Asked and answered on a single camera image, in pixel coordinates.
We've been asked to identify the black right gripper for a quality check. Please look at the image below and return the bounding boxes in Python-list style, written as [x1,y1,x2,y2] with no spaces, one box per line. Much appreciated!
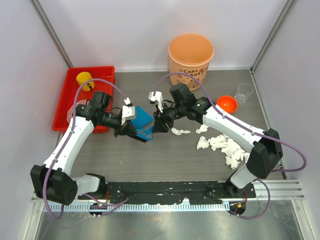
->
[152,102,186,134]

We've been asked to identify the blue plastic dustpan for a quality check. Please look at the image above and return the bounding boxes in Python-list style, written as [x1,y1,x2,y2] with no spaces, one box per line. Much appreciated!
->
[131,106,154,129]

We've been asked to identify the blue hand brush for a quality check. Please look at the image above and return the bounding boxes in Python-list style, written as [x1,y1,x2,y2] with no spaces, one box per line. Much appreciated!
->
[136,127,154,142]

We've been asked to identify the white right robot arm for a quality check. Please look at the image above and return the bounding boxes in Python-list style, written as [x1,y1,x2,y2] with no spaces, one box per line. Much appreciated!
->
[148,83,283,198]

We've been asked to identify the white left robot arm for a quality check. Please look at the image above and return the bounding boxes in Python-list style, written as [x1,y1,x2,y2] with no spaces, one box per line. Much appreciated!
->
[30,91,147,206]

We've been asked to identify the white paper scrap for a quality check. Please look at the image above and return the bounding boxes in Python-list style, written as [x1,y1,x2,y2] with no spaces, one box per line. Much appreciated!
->
[170,127,191,136]
[209,135,228,151]
[221,135,250,170]
[196,136,210,150]
[195,124,209,134]

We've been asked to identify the clear plastic item in bin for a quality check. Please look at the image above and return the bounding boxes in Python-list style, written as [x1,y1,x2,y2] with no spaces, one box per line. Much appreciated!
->
[66,99,90,125]

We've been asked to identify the red plastic bin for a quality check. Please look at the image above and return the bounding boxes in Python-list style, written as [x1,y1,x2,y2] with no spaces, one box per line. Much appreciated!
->
[52,66,115,134]

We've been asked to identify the orange bowl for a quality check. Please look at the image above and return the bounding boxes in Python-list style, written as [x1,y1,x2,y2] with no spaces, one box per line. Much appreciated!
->
[217,95,238,114]

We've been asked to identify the orange capybara bucket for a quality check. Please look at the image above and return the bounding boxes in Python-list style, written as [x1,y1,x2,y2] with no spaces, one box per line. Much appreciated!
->
[168,33,214,91]

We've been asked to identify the yellow cup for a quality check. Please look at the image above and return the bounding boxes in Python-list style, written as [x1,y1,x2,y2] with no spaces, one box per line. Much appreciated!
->
[76,71,95,92]

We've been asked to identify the clear plastic cup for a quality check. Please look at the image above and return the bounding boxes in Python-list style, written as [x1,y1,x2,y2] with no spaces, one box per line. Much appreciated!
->
[234,83,254,104]

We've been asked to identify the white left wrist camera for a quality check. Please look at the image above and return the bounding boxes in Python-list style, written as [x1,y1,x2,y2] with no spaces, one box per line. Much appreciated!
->
[121,97,137,125]

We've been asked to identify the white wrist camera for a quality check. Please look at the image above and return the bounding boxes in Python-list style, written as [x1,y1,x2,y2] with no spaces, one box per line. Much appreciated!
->
[148,91,164,113]
[121,97,137,125]

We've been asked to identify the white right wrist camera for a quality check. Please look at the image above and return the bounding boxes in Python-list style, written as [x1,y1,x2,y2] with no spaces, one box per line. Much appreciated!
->
[148,91,164,113]

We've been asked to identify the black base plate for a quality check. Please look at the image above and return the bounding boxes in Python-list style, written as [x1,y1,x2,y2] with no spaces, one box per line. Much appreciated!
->
[89,181,256,205]

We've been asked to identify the white cable duct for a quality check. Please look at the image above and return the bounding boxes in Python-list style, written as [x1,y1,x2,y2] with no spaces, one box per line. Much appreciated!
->
[42,202,230,212]

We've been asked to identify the aluminium rail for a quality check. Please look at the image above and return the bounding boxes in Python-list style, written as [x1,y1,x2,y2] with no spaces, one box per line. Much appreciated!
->
[31,179,306,202]

